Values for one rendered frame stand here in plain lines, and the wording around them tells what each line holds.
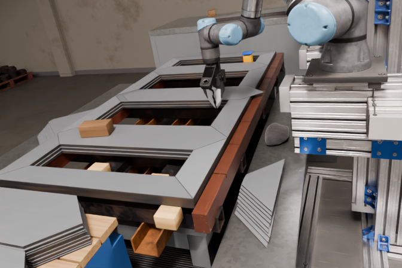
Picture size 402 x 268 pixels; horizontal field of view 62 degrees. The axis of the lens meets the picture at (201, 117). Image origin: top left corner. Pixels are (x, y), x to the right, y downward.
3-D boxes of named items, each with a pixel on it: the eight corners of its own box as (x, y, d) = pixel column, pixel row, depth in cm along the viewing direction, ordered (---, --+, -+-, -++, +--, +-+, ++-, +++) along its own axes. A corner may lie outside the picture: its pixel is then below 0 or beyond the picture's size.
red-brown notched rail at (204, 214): (195, 231, 85) (191, 213, 83) (277, 61, 223) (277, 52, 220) (209, 234, 83) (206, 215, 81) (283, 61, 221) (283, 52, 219)
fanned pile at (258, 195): (224, 242, 92) (222, 231, 90) (251, 166, 125) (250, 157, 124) (268, 249, 87) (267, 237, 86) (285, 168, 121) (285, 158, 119)
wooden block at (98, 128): (81, 138, 131) (77, 127, 129) (87, 131, 136) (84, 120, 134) (109, 136, 128) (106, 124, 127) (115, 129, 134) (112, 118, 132)
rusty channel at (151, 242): (133, 253, 94) (130, 239, 92) (250, 75, 235) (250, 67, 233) (158, 257, 91) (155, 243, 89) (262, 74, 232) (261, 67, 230)
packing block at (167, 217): (155, 228, 87) (152, 216, 85) (164, 215, 91) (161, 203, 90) (176, 231, 85) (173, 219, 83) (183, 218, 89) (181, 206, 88)
